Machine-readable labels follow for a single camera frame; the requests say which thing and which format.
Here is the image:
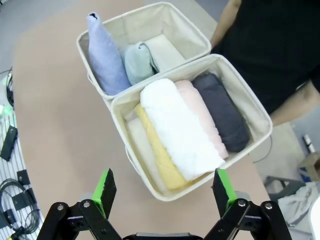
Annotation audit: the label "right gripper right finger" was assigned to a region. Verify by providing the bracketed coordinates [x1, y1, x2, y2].
[203, 168, 294, 240]

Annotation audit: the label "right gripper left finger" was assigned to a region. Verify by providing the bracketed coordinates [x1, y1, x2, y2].
[37, 168, 124, 240]

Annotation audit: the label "yellow towel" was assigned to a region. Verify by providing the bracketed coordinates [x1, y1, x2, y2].
[133, 103, 189, 191]

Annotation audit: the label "dark grey towel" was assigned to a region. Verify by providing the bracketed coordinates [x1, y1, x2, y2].
[192, 72, 251, 153]

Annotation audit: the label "white towel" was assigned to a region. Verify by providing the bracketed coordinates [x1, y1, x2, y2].
[139, 77, 226, 182]

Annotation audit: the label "pink towel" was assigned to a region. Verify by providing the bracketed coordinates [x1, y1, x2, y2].
[174, 79, 230, 160]

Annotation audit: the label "lavender blue towel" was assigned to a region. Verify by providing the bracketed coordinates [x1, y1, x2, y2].
[86, 12, 132, 97]

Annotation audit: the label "mint green towel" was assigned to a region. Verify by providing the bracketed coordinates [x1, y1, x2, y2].
[123, 40, 160, 86]

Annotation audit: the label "beige fabric storage bin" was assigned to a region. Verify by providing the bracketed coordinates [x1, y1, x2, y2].
[109, 54, 274, 202]
[75, 1, 213, 101]

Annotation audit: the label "person's left forearm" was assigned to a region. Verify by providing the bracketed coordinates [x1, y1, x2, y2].
[269, 79, 320, 127]

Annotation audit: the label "person's right forearm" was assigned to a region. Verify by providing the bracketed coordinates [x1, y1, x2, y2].
[209, 0, 242, 49]

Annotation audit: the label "light grey crumpled cloth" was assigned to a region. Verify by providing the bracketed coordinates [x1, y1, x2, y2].
[276, 181, 316, 226]

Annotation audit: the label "black power adapter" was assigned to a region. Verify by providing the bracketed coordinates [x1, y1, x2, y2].
[15, 169, 31, 186]

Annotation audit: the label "brown cardboard box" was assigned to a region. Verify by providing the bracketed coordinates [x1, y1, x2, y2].
[298, 149, 320, 182]

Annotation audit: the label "white slatted bench surface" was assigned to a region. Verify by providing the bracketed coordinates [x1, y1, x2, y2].
[0, 109, 44, 240]

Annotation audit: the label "white power strip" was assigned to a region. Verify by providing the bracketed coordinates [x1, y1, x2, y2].
[302, 134, 316, 153]

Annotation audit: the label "person in black shirt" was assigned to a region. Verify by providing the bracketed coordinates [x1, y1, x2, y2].
[210, 0, 320, 115]

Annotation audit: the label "black coiled cables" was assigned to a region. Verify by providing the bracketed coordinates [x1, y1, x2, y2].
[0, 179, 41, 240]

